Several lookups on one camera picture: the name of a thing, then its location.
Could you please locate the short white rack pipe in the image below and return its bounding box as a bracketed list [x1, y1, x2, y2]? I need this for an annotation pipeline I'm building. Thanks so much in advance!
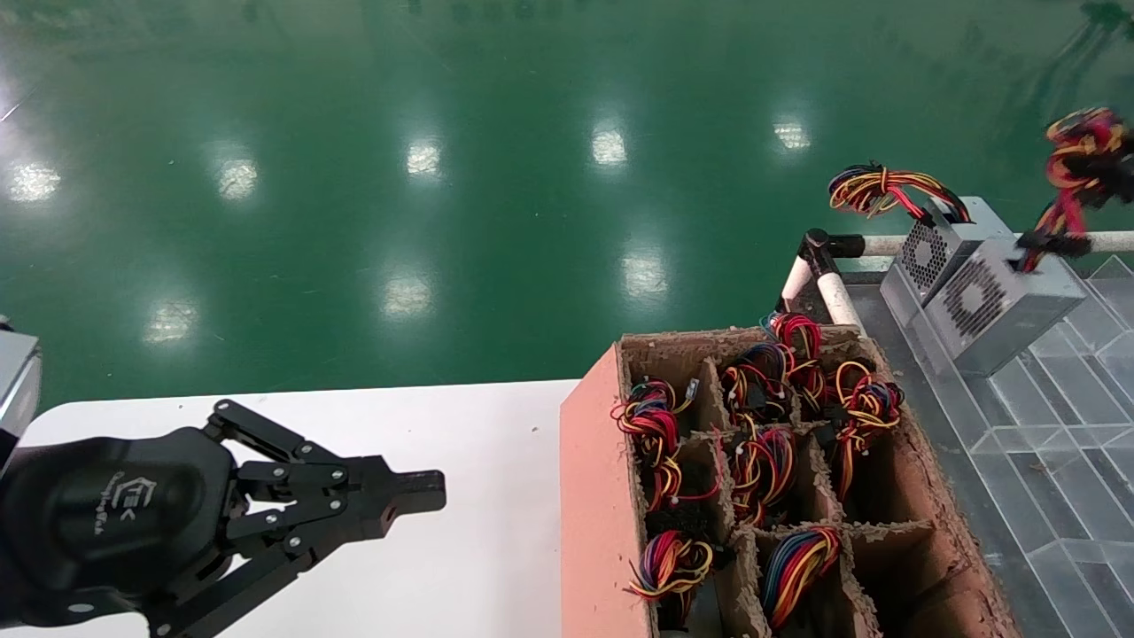
[817, 273, 867, 334]
[782, 259, 814, 307]

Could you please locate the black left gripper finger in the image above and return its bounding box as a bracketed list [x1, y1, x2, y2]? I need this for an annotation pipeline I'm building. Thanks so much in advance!
[206, 398, 447, 503]

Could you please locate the clear plastic slotted tray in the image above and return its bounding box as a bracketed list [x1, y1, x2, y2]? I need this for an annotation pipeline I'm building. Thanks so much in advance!
[846, 255, 1134, 638]

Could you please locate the long white rack pipe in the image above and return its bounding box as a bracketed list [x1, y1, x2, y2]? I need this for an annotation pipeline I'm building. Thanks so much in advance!
[864, 230, 1134, 258]

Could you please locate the power supply blue cable bundle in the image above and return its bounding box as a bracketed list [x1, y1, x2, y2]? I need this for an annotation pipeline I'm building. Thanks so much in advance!
[762, 525, 843, 632]

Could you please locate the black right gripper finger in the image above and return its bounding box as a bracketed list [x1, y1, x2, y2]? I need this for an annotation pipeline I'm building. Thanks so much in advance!
[1088, 152, 1134, 206]

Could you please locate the power supply red cable bundle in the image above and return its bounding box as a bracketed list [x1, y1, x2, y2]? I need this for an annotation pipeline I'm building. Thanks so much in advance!
[766, 312, 829, 400]

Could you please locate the grey power supply with cables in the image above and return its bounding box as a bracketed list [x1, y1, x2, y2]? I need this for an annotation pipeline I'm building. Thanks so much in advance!
[828, 162, 1016, 307]
[924, 106, 1134, 377]

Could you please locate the power supply coloured cable bundle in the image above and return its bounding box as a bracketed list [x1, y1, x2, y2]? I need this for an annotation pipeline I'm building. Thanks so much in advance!
[722, 344, 798, 422]
[833, 359, 906, 499]
[611, 379, 723, 515]
[731, 424, 798, 528]
[629, 530, 717, 621]

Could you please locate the black pipe connector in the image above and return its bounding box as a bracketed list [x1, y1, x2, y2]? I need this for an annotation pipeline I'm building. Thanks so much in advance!
[800, 229, 867, 277]

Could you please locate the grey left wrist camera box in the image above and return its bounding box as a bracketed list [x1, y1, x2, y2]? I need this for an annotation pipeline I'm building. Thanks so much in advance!
[0, 328, 43, 475]

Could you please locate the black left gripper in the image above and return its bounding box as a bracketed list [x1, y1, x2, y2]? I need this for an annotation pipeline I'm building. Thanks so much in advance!
[0, 428, 447, 638]

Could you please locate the brown cardboard divider box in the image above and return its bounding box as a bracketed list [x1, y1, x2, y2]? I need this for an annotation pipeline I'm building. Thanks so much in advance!
[561, 326, 1020, 638]

